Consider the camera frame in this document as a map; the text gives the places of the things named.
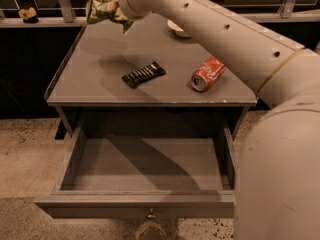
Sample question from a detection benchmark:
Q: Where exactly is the green jalapeno chip bag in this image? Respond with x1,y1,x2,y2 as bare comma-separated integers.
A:
86,0,134,33

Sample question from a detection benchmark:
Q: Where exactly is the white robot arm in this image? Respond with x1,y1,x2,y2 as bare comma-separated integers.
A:
119,0,320,240

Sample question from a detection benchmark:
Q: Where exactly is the grey cabinet counter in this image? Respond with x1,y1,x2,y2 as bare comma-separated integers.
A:
46,14,257,134

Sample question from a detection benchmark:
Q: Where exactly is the open grey top drawer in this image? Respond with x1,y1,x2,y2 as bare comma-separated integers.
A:
34,126,235,219

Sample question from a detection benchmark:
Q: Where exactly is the metal drawer knob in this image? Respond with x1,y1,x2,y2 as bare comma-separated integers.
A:
146,208,157,220

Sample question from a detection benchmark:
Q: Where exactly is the white paper bowl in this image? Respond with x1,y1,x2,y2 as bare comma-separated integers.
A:
167,20,190,38

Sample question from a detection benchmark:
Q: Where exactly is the black snack bar wrapper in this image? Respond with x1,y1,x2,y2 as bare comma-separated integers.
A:
122,62,166,89

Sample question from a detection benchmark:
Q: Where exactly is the small yellow black object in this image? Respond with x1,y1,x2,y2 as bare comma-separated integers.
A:
18,7,38,24

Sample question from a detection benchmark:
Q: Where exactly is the red soda can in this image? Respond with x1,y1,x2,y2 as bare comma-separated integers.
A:
191,56,226,92

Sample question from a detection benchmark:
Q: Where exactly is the metal window railing frame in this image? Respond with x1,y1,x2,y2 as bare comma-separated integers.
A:
0,0,320,28

